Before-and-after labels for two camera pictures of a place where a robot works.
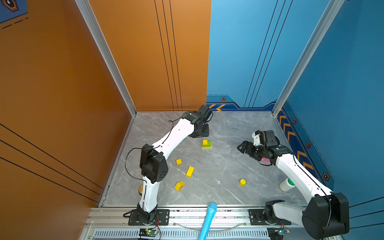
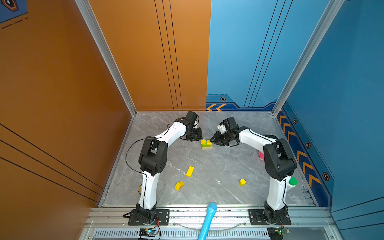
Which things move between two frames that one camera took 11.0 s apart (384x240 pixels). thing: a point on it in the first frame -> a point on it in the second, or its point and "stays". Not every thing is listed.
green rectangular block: (208, 145) stays
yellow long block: (190, 171) stays
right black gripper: (245, 143) -> (216, 140)
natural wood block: (207, 148) stays
